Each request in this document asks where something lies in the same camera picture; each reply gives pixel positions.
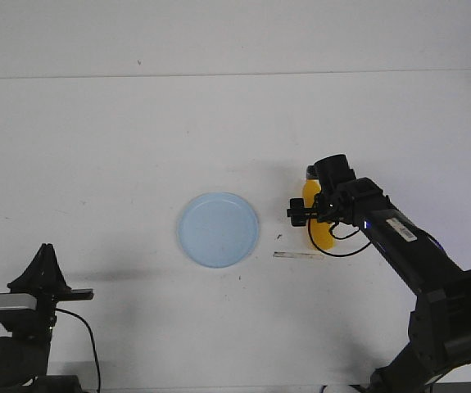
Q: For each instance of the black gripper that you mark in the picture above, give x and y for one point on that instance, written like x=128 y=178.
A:
x=48 y=296
x=325 y=208

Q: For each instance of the yellow corn cob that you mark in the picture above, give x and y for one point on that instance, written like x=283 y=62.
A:
x=319 y=231

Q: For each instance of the light blue round plate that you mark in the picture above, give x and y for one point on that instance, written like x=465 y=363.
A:
x=218 y=229

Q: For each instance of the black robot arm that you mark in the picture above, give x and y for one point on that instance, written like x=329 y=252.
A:
x=440 y=325
x=24 y=354

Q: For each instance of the clear tape strip on table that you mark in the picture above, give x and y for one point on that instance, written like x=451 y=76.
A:
x=297 y=255

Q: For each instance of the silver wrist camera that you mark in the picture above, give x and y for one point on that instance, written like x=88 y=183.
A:
x=12 y=304

